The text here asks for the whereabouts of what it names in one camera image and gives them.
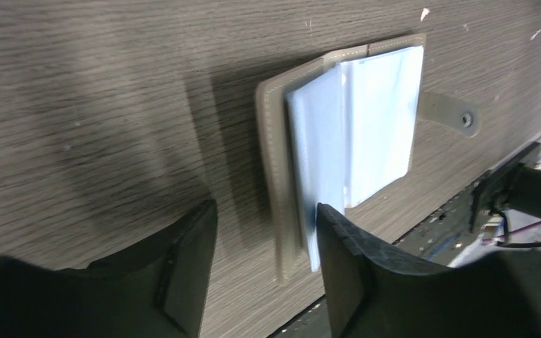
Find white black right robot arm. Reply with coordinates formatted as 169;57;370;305
495;165;541;219

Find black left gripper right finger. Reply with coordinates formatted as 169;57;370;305
317;204;541;337

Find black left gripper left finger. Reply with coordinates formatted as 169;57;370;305
0;200;218;337

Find taupe leather card holder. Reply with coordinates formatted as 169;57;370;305
255;34;482;284

